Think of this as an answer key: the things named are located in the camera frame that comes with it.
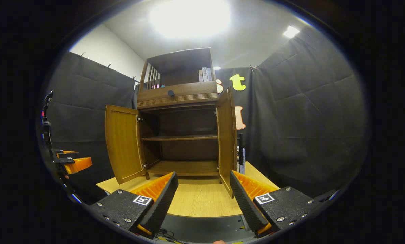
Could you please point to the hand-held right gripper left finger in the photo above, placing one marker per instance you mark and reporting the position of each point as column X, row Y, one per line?
column 163, row 203

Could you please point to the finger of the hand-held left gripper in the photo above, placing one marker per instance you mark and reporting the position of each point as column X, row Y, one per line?
column 61, row 154
column 78, row 163

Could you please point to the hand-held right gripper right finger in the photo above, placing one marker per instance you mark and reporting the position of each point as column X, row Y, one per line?
column 243, row 203

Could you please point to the wooden shoe cabinet door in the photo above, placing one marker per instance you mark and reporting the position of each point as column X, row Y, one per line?
column 227, row 135
column 122, row 142

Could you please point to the wooden double-door shoe cabinet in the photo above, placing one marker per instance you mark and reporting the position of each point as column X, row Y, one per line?
column 185, row 98

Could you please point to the wooden inner cabinet shelf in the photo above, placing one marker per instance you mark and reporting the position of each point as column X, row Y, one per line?
column 178, row 137

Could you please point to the blue and white book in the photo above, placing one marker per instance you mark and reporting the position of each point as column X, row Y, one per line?
column 244, row 161

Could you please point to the black backdrop cloth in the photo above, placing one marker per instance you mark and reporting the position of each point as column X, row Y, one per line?
column 307, row 118

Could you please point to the black drawer knob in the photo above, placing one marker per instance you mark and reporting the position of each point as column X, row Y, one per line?
column 171, row 93

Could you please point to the small upright book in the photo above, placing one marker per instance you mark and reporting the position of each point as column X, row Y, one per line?
column 209, row 74
column 204, row 74
column 200, row 76

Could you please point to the small ceiling light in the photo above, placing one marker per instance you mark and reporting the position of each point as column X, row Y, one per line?
column 290, row 32

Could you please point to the large rectangular ceiling light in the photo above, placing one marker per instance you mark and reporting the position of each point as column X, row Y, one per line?
column 189, row 17

